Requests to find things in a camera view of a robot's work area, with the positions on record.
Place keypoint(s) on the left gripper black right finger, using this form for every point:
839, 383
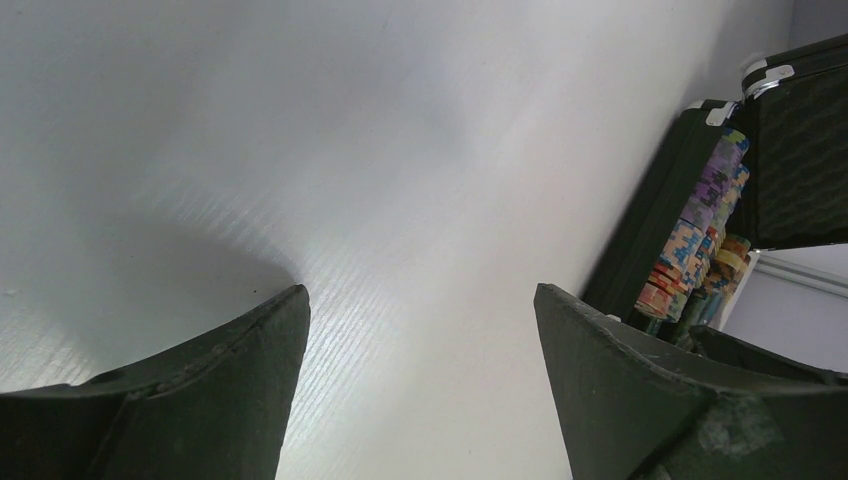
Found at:
632, 406

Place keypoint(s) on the black aluminium poker case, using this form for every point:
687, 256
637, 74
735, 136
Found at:
794, 112

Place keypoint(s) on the purple chip row far left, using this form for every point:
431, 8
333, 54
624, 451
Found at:
684, 261

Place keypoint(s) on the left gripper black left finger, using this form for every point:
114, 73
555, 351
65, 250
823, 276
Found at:
214, 407

